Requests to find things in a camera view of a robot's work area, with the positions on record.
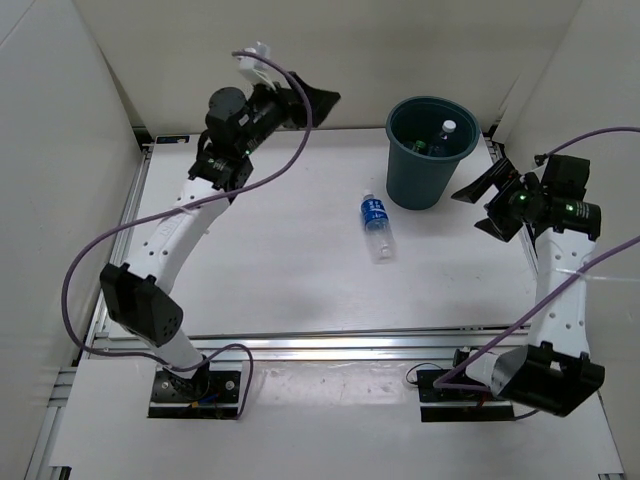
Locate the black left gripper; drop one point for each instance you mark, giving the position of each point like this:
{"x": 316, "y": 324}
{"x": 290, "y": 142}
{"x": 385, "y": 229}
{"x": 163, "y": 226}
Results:
{"x": 290, "y": 104}

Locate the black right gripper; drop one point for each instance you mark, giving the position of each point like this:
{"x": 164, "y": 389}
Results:
{"x": 500, "y": 173}

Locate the clear unlabelled plastic bottle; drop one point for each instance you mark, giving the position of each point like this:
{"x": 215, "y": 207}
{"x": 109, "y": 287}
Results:
{"x": 439, "y": 145}

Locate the green plastic soda bottle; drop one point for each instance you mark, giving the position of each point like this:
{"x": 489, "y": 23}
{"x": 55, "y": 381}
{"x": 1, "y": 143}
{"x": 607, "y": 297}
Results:
{"x": 416, "y": 146}

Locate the blue label water bottle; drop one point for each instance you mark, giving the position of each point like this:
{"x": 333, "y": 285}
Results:
{"x": 377, "y": 229}

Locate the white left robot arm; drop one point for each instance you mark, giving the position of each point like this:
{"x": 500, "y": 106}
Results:
{"x": 137, "y": 292}

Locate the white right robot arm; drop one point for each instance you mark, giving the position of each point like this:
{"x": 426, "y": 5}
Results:
{"x": 553, "y": 371}

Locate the dark teal plastic bin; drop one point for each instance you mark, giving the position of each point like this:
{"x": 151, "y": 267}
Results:
{"x": 416, "y": 181}

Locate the blue table edge sticker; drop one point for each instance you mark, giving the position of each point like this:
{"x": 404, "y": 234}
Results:
{"x": 172, "y": 139}

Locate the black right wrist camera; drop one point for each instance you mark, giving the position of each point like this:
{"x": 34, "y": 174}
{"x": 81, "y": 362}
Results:
{"x": 566, "y": 176}

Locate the aluminium front frame rail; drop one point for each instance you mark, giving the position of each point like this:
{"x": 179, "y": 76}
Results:
{"x": 432, "y": 345}

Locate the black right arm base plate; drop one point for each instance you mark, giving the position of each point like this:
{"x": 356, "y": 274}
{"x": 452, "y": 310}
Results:
{"x": 454, "y": 406}

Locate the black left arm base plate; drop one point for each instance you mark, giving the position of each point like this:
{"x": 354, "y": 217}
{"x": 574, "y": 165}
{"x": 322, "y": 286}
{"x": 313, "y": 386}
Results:
{"x": 214, "y": 395}

